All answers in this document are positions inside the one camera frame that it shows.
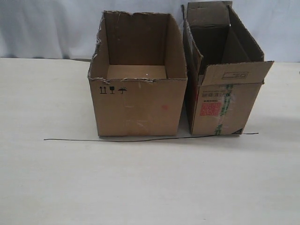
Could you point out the thin black line marker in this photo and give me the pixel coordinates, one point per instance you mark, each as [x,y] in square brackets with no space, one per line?
[131,139]

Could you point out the large open cardboard box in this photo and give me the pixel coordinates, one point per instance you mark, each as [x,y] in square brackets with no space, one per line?
[138,74]

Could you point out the narrow cardboard box with flaps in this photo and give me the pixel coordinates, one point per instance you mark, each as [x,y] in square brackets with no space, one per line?
[225,68]

